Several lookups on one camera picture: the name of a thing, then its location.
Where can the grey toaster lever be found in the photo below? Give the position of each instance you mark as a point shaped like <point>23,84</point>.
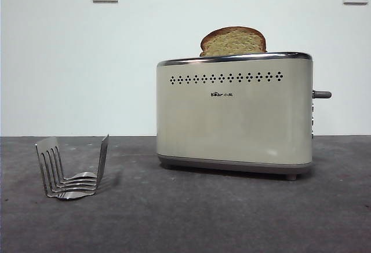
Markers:
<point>322,94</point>

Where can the brown-crusted bread slice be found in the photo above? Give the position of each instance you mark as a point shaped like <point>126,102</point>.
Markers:
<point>233,43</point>

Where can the stainless steel bread rack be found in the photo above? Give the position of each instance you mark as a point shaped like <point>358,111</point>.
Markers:
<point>75,182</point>

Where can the cream toaster with chrome top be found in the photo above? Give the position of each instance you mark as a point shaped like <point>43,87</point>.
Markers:
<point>232,125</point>

